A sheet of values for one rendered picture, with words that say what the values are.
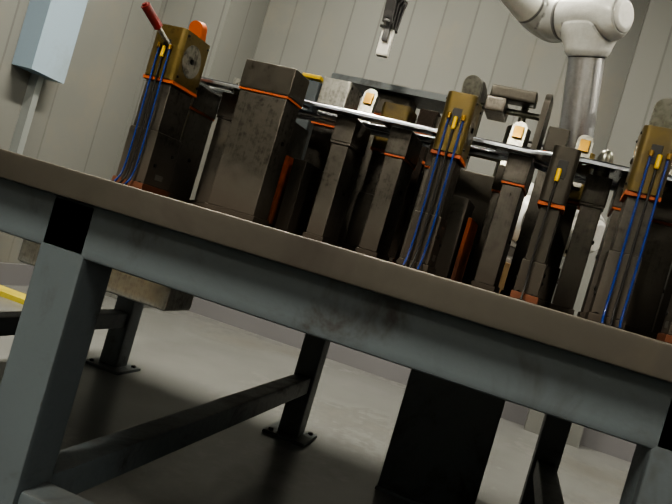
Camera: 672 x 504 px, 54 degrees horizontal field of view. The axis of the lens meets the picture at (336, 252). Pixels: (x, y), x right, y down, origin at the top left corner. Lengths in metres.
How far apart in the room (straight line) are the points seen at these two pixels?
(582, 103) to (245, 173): 1.06
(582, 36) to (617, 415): 1.39
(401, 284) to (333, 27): 3.94
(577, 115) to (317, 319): 1.36
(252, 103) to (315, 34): 3.26
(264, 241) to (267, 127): 0.60
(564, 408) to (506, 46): 3.73
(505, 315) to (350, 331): 0.20
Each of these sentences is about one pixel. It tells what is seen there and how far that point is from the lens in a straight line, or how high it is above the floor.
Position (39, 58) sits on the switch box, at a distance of 3.68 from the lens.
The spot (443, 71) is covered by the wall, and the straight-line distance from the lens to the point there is 4.41.
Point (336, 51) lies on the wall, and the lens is 4.60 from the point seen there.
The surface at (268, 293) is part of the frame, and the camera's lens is 0.88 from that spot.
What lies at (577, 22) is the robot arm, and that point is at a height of 1.49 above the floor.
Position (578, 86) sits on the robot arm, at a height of 1.33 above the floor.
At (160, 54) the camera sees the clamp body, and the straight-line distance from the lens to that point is 1.54.
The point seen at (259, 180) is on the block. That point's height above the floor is 0.79.
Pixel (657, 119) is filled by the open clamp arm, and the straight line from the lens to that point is 1.34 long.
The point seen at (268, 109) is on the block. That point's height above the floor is 0.94.
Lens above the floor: 0.70
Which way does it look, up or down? level
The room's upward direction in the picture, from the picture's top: 16 degrees clockwise
